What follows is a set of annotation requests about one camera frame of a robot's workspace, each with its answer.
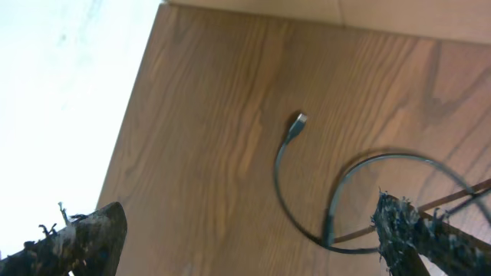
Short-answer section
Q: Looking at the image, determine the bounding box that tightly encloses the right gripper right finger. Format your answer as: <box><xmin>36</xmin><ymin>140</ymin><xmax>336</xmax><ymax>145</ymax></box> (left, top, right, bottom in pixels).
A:
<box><xmin>372</xmin><ymin>193</ymin><xmax>490</xmax><ymax>276</ymax></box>

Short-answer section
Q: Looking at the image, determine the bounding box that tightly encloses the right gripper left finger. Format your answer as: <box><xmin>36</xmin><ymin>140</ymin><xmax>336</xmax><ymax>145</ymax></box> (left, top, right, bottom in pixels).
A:
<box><xmin>1</xmin><ymin>202</ymin><xmax>127</xmax><ymax>276</ymax></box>

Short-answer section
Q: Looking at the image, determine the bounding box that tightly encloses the separated black usb cable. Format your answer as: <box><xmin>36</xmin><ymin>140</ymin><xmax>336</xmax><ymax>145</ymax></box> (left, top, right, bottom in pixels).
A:
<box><xmin>272</xmin><ymin>112</ymin><xmax>491</xmax><ymax>255</ymax></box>

